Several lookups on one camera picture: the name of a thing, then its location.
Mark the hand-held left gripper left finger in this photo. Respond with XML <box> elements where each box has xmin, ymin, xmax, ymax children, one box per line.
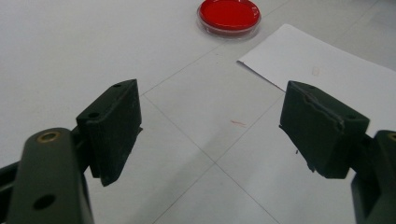
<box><xmin>76</xmin><ymin>78</ymin><xmax>144</xmax><ymax>187</ymax></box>

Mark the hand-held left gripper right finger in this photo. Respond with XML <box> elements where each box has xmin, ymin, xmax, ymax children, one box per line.
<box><xmin>278</xmin><ymin>80</ymin><xmax>371</xmax><ymax>180</ymax></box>

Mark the white paper sheet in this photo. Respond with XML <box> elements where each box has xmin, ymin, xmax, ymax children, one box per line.
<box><xmin>236</xmin><ymin>23</ymin><xmax>396</xmax><ymax>138</ymax></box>

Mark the round red ink dish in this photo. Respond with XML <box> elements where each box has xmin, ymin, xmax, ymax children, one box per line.
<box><xmin>196</xmin><ymin>0</ymin><xmax>262</xmax><ymax>40</ymax></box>

